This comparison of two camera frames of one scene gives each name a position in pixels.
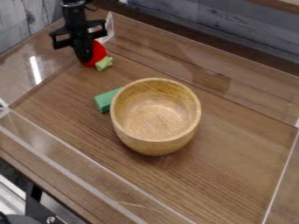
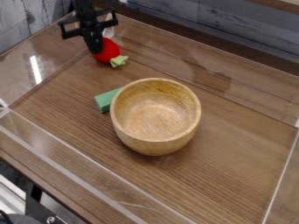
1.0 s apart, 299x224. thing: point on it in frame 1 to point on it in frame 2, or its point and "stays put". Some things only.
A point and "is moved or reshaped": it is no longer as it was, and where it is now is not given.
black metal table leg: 36,209 stays put
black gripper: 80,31 to 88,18
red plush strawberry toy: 100,59 is moved or reshaped
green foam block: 104,100 stays put
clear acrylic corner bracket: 110,28 stays put
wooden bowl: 156,113 stays put
